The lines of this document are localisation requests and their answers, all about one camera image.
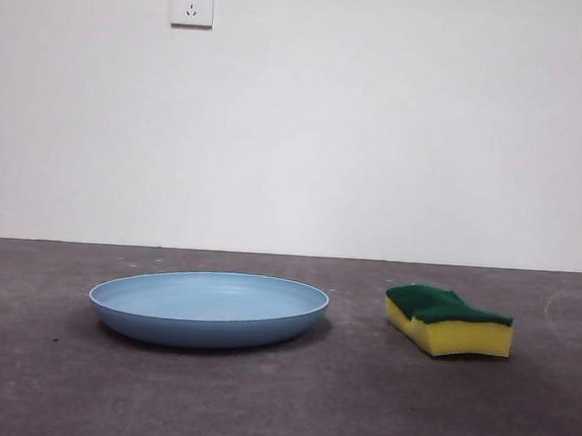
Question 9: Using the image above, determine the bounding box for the blue round plate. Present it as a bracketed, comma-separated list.
[85, 263, 331, 356]

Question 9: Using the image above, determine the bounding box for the yellow sponge with green scourer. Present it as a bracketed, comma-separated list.
[381, 281, 517, 363]

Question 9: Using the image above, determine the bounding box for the white wall socket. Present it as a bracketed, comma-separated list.
[169, 0, 215, 30]

